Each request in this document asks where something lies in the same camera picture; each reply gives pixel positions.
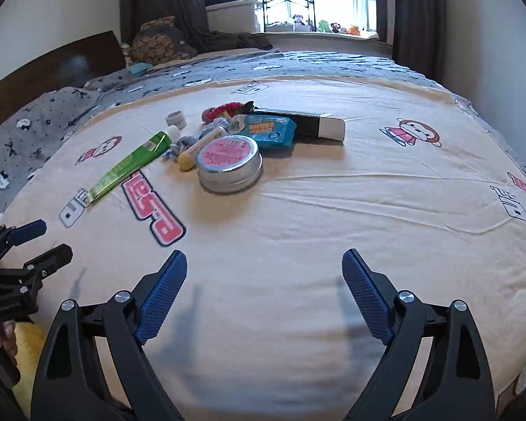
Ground brown patterned pillow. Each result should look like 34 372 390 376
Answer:
130 16 197 66

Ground windowsill toy figures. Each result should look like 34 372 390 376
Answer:
265 14 362 36

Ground left hand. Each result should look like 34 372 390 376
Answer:
0 320 18 362

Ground red yellow hair ties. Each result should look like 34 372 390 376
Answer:
200 101 244 125

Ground blue snack packet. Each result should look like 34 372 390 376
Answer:
229 114 296 150

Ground dark wooden headboard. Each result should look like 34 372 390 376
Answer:
0 32 126 125

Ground white storage box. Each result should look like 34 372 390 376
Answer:
206 0 261 33

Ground grey patterned duvet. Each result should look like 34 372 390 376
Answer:
0 49 437 215

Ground round metal tin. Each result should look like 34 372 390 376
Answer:
196 135 263 194

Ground white tape roll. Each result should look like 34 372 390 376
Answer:
165 111 187 130

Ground right dark curtain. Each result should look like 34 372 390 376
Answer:
376 0 446 81

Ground yellow fluffy towel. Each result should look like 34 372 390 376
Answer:
13 322 45 418

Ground green tube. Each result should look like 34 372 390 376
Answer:
86 126 181 205

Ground yellow white lip balm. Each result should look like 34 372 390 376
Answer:
176 126 227 172

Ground cream cartoon bed sheet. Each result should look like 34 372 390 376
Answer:
0 77 526 420

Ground blue grey knotted cloth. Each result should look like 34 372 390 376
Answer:
162 117 232 162

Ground dark curtain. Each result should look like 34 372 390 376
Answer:
376 0 446 81
120 0 272 53

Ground left dark curtain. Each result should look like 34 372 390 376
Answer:
120 0 272 53

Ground teal small item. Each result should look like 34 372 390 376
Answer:
127 62 153 77

